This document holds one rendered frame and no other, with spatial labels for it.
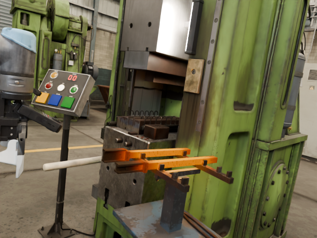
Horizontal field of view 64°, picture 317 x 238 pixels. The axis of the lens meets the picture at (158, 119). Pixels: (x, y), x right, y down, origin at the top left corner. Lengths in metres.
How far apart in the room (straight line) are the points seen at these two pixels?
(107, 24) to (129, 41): 9.47
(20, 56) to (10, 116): 0.15
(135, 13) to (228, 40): 0.55
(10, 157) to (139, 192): 0.80
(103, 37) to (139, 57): 9.23
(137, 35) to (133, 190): 0.84
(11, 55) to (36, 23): 5.60
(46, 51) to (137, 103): 4.63
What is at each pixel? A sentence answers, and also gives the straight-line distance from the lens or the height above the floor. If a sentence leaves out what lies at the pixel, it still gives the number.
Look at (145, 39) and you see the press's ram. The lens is 1.41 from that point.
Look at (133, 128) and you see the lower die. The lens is 1.42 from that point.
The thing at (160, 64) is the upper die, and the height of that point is 1.31.
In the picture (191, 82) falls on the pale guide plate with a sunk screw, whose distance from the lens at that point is 1.31.
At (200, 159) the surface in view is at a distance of 1.00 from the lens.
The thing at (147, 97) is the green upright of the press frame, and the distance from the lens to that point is 1.76.
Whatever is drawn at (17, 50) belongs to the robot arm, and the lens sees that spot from 0.69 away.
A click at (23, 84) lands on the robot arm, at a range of 0.70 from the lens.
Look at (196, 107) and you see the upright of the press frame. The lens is 1.31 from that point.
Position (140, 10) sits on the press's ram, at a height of 1.58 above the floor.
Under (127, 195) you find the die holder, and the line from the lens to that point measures 1.44.
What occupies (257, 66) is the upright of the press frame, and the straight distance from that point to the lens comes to 1.59.
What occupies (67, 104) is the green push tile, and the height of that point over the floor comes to 1.00.
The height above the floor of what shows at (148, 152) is 0.94.
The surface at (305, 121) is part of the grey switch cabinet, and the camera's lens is 6.38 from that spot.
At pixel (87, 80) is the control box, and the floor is 1.16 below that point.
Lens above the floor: 1.21
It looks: 8 degrees down
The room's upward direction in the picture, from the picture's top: 8 degrees clockwise
